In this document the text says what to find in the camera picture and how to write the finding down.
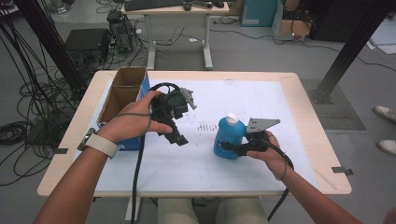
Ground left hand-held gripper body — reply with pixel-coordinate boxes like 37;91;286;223
151;87;198;124

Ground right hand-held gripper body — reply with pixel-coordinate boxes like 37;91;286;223
243;117;281;154

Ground blue bottle with white cap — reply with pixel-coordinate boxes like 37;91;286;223
213;112;248;161

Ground blue cardboard box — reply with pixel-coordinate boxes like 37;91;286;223
96;65;152;152

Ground person's right hand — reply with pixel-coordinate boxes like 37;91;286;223
247;130;294;180

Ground person's left hand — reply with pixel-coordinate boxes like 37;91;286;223
97;90;174;144

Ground white table mat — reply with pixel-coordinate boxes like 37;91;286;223
74;78;320;191

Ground person's right leg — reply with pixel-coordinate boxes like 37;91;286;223
214;197;269;224

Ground person's leg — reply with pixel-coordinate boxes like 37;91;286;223
157;197;200;224
214;197;269;224

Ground wristwatch with beige band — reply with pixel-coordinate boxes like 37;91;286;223
77;127;120;160

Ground person's left leg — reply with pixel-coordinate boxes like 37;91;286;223
157;197;200;224

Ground white table leg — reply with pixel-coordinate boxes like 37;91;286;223
124;196;142;222

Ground black computer tower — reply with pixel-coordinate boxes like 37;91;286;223
106;9;138;53

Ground white desk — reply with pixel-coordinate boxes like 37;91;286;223
120;2;230;71

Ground black keyboard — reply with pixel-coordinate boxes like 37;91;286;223
123;0;185;12

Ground black equipment case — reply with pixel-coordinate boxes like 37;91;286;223
64;28;112;63

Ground brown cardboard box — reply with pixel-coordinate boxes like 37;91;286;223
272;18;312;41

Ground teal box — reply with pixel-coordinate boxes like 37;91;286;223
239;0;278;28

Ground black cabinet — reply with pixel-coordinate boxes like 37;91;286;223
307;0;381;43

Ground white sheets on floor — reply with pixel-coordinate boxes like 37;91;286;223
366;18;396;56

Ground grey wrist cord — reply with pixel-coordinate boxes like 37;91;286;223
115;112;153;134
275;152;290;181

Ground left hand-held gripper black cable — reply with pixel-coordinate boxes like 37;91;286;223
130;82;181;224

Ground hand-held gripper black cable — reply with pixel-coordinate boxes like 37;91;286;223
130;82;181;224
266;143;295;222

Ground right hand-held gripper black cable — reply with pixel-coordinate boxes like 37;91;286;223
266;143;295;222

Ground black metal post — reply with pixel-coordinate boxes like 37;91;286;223
13;0;88;101
311;0;394;105

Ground tangle of black floor cables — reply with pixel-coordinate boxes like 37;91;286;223
0;18;82;188

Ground long black floor cable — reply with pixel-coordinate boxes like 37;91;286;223
209;27;396;73

